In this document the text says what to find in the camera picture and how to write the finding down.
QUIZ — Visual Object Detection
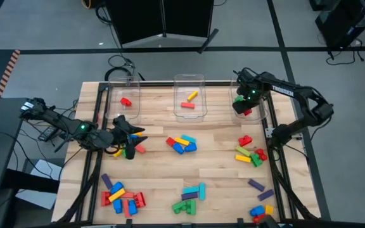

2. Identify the orange black hazard strip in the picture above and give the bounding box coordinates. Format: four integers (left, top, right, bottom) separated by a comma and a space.
0, 49, 21, 98

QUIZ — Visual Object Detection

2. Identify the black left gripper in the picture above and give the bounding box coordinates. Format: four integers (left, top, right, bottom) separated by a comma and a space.
112, 115, 148, 160

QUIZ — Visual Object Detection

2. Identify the black desk base bar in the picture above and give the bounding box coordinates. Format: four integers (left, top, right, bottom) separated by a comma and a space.
4, 168, 60, 194

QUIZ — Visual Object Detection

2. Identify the clear plastic bin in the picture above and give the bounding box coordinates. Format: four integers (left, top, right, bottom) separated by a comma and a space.
173, 73, 208, 123
106, 75, 142, 123
229, 75, 267, 123

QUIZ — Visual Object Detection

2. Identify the black desk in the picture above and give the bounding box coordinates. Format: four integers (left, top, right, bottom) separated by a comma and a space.
0, 97, 30, 194

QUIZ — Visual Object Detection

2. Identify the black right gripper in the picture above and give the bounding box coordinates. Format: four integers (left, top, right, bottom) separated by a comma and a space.
232, 68, 267, 115

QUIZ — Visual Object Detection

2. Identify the black power adapter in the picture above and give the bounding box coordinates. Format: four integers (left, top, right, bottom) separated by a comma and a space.
38, 126, 60, 143

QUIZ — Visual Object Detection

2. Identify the black partition panel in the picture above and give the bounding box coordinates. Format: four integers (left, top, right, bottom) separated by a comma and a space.
162, 0, 220, 54
105, 0, 165, 45

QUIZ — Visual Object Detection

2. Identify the light green flat block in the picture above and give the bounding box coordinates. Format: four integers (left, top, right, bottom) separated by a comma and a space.
234, 146, 252, 157

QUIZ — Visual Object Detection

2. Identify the black computer tower cart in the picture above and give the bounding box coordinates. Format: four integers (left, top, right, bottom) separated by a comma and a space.
314, 0, 365, 50

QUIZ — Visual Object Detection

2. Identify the thin black floor cable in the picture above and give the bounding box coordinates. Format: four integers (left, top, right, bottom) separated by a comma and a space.
325, 38, 365, 67

